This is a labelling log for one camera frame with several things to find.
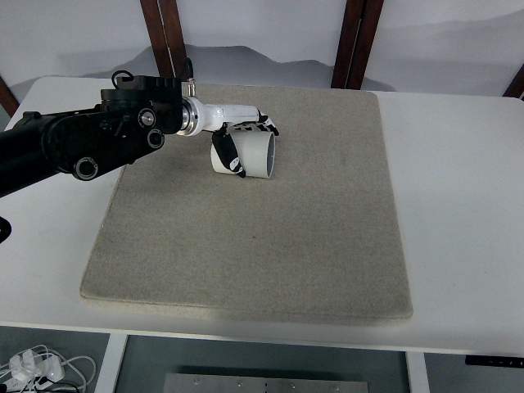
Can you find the dark wooden frame far right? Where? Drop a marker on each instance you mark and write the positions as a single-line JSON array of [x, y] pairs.
[[516, 87]]

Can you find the dark wooden screen frame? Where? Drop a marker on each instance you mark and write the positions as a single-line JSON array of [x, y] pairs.
[[358, 30], [166, 36]]

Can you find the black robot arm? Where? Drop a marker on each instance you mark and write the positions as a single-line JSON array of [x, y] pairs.
[[130, 122]]

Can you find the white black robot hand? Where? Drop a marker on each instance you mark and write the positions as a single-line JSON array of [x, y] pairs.
[[215, 119]]

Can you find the grey felt mat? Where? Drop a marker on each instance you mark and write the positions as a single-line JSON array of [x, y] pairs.
[[318, 242]]

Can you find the metal base plate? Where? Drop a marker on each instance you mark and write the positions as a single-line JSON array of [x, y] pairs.
[[185, 382]]

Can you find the white power adapters with cables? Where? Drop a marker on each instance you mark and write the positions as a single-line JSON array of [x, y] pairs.
[[43, 369]]

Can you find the black table control panel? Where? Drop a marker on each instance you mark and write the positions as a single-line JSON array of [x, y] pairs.
[[494, 361]]

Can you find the white ribbed cup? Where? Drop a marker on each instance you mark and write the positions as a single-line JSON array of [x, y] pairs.
[[255, 150]]

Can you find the dark wooden screen frame left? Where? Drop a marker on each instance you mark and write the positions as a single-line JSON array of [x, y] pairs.
[[166, 36]]

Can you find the dark wooden screen frame right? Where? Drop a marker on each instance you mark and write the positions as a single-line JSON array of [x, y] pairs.
[[358, 30]]

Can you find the dark wooden frame far left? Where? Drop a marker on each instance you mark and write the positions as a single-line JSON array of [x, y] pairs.
[[8, 100]]

